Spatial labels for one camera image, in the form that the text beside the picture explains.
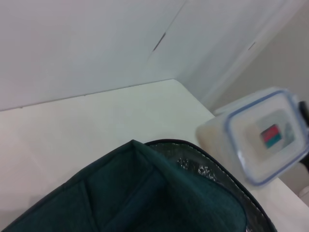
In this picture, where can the teal insulated lunch bag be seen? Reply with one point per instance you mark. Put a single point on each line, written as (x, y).
(120, 193)

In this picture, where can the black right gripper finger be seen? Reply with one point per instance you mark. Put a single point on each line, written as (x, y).
(306, 165)
(305, 112)

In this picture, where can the clear container with blue-rimmed lid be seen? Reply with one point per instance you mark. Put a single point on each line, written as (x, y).
(241, 135)

